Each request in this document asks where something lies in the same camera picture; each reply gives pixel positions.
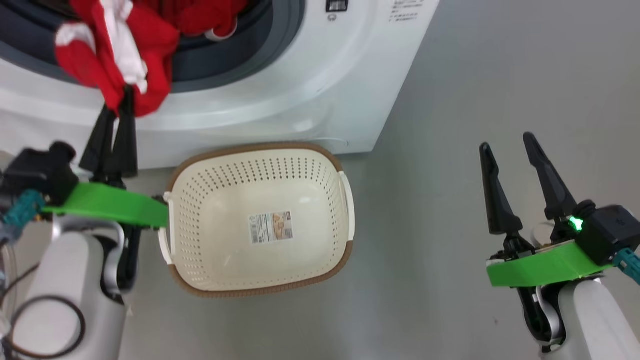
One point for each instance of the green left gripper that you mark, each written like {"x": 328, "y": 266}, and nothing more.
{"x": 110, "y": 205}

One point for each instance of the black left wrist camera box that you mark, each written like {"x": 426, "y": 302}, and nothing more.
{"x": 40, "y": 170}

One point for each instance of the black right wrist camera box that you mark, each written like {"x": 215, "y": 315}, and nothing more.
{"x": 610, "y": 230}

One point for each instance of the white product label sticker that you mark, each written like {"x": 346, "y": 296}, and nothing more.
{"x": 270, "y": 227}

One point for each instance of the cream perforated laundry basket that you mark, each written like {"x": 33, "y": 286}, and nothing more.
{"x": 260, "y": 225}

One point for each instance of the teal right camera connector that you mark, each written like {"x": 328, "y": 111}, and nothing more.
{"x": 631, "y": 262}

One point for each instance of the red and white clothes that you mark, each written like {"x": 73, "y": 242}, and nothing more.
{"x": 150, "y": 45}

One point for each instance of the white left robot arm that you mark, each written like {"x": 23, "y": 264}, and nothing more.
{"x": 65, "y": 280}

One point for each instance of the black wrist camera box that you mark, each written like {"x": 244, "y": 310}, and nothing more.
{"x": 610, "y": 230}
{"x": 40, "y": 170}

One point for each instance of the teal camera connector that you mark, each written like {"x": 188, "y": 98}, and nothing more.
{"x": 22, "y": 207}
{"x": 631, "y": 262}

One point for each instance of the white front-load washing machine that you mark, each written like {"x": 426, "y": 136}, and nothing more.
{"x": 300, "y": 85}

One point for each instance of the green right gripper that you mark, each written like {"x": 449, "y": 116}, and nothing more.
{"x": 540, "y": 267}

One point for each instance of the teal left camera connector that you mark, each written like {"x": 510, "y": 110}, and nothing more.
{"x": 22, "y": 207}

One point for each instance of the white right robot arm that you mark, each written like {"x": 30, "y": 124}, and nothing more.
{"x": 595, "y": 325}

